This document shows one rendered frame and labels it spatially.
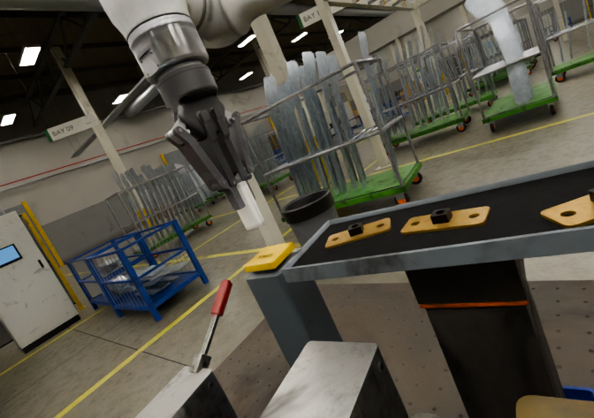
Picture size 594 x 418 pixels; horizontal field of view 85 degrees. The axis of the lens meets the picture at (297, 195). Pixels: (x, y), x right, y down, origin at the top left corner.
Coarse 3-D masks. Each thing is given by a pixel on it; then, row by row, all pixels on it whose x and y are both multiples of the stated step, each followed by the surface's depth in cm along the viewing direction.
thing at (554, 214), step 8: (592, 192) 25; (576, 200) 27; (584, 200) 26; (592, 200) 25; (552, 208) 27; (560, 208) 26; (568, 208) 26; (576, 208) 26; (584, 208) 25; (592, 208) 25; (544, 216) 26; (552, 216) 26; (560, 216) 25; (576, 216) 25; (584, 216) 24; (592, 216) 24; (560, 224) 25; (568, 224) 24; (576, 224) 24; (584, 224) 24
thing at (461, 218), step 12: (432, 216) 33; (444, 216) 33; (456, 216) 33; (468, 216) 32; (480, 216) 31; (408, 228) 35; (420, 228) 34; (432, 228) 33; (444, 228) 32; (456, 228) 31
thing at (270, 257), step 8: (264, 248) 52; (272, 248) 50; (280, 248) 49; (288, 248) 48; (256, 256) 50; (264, 256) 48; (272, 256) 47; (280, 256) 46; (248, 264) 48; (256, 264) 47; (264, 264) 46; (272, 264) 45
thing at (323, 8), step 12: (324, 12) 592; (324, 24) 600; (336, 36) 597; (336, 48) 605; (348, 60) 610; (348, 72) 611; (348, 84) 620; (360, 96) 616; (360, 108) 625; (372, 120) 632; (372, 144) 640; (384, 156) 637; (384, 168) 636
